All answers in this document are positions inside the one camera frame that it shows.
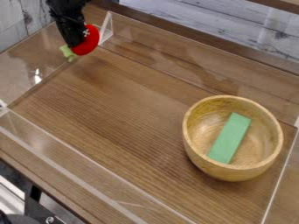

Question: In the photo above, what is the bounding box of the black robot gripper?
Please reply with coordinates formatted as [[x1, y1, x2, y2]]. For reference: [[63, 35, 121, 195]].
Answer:
[[46, 0, 91, 47]]

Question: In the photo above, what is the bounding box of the red plush fruit green stem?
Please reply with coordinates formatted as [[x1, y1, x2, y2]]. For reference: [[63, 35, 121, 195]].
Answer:
[[61, 24, 101, 62]]

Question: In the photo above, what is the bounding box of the wooden bowl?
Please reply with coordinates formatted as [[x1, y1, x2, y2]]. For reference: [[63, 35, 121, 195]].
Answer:
[[182, 95, 285, 182]]

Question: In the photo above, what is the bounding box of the green rectangular block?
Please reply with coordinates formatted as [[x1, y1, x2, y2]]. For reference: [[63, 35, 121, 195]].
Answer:
[[207, 113, 251, 164]]

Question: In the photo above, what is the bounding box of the clear acrylic tray wall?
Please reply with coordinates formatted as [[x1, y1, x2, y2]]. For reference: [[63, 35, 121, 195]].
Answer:
[[0, 4, 299, 224]]

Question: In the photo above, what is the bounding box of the black table leg bracket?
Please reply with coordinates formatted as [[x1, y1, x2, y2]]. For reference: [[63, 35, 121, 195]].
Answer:
[[25, 185, 67, 224]]

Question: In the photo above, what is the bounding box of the black cable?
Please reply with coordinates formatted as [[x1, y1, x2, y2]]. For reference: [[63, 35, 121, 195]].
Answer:
[[0, 209, 11, 224]]

